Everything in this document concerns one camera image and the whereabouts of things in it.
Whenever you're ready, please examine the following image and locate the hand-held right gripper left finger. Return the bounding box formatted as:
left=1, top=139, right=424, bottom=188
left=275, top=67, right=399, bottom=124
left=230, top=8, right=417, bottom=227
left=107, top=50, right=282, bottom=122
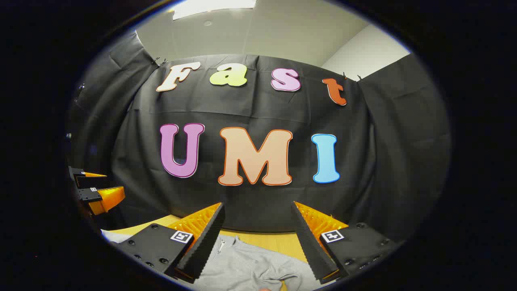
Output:
left=116, top=202, right=226, bottom=283

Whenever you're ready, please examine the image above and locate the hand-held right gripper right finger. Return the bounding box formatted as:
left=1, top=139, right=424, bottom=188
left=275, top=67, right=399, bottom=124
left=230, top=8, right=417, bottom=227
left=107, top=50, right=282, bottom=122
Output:
left=291, top=201, right=405, bottom=285

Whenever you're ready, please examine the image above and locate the grey zip-neck sweatshirt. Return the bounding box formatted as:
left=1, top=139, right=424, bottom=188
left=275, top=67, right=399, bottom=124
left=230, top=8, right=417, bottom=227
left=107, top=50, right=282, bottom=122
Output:
left=194, top=234, right=320, bottom=291

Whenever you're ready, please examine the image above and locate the black backdrop cloth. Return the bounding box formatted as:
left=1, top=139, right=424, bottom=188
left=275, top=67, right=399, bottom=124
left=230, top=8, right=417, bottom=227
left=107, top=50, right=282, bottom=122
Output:
left=67, top=32, right=452, bottom=243

